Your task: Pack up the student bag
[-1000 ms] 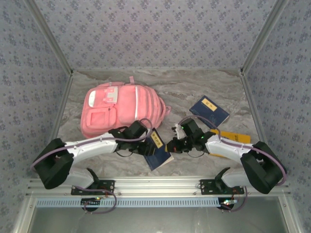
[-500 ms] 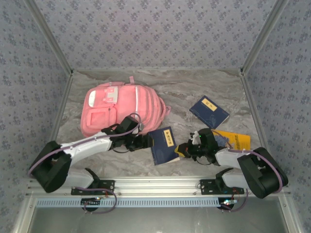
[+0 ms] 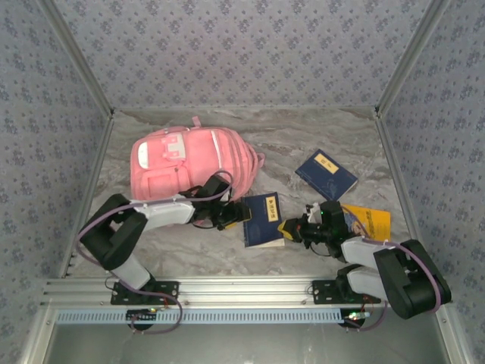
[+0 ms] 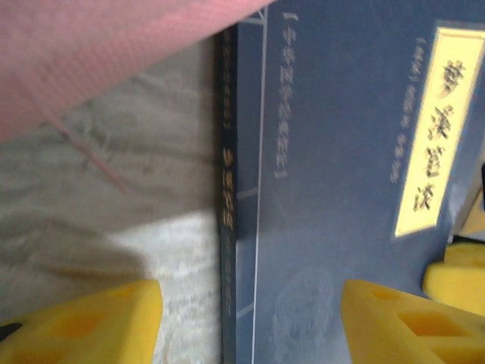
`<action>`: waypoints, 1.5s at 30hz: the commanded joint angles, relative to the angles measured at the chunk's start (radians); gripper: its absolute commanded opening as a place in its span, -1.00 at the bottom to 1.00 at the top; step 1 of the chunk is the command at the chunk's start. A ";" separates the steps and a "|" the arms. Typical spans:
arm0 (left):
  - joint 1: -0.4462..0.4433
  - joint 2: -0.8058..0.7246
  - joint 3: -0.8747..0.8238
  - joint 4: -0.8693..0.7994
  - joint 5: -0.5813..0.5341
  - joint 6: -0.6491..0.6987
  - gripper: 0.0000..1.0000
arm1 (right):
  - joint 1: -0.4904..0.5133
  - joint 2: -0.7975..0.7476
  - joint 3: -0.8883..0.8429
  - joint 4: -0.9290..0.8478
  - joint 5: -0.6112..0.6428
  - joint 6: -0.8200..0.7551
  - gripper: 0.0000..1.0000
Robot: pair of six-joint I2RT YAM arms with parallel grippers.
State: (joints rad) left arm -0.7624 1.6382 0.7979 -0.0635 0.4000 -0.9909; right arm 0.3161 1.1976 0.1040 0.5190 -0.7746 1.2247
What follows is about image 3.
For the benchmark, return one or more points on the navy book wide yellow label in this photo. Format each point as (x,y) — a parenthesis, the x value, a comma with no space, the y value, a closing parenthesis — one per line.
(261,227)

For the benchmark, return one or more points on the yellow book with blue picture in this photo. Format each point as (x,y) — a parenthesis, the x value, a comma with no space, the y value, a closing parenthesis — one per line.
(379,223)

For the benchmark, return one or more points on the navy book with blue drawing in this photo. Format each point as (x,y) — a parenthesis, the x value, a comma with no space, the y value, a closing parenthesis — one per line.
(326,174)

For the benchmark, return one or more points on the pink student backpack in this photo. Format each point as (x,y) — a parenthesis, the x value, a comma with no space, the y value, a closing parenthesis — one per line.
(189,151)

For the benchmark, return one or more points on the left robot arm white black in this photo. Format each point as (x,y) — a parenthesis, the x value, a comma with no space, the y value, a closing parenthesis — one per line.
(113,235)

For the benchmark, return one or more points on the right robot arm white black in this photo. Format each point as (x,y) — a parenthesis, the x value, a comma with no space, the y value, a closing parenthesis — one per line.
(413,284)

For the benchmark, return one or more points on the small black controller board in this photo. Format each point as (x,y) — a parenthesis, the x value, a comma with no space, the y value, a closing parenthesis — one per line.
(354,317)
(142,315)

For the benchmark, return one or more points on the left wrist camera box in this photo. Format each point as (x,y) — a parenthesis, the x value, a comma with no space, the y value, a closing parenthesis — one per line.
(227,195)

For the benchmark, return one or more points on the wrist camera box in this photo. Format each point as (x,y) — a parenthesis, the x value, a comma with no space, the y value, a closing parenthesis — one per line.
(227,195)
(313,214)

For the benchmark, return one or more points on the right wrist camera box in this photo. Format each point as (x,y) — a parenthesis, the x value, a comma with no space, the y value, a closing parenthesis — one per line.
(313,214)

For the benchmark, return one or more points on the aluminium mounting rail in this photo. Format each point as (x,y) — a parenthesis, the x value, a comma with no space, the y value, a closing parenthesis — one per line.
(242,290)

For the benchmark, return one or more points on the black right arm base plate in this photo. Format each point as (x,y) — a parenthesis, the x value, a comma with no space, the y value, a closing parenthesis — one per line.
(322,295)

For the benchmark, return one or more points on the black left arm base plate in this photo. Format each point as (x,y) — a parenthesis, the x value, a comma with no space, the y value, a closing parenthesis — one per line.
(170,297)

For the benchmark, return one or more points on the aluminium side rail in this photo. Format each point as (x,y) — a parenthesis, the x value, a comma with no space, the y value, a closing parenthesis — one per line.
(101,148)
(389,151)

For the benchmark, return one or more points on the aluminium frame post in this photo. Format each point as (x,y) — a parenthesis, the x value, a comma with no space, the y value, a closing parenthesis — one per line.
(79,57)
(408,57)

